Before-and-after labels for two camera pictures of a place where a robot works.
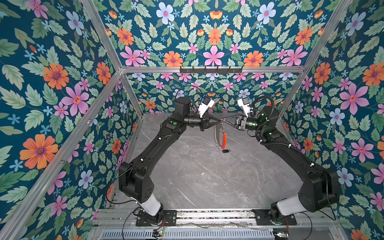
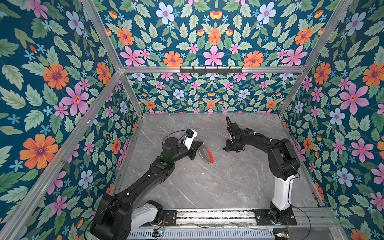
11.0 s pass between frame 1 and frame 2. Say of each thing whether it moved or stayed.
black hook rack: stayed
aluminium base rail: stayed
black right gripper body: moved
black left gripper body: moved
